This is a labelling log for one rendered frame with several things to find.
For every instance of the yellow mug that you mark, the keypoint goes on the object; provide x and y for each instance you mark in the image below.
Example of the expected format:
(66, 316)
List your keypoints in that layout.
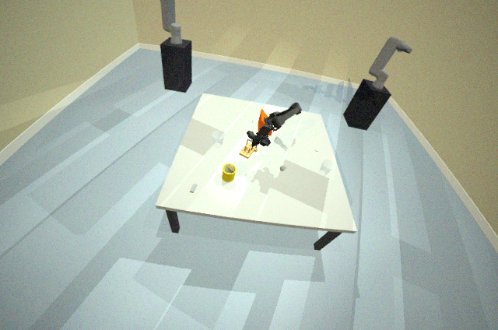
(229, 171)

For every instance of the clear plastic cup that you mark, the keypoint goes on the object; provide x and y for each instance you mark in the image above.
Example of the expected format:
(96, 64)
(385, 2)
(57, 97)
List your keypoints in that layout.
(218, 138)
(326, 167)

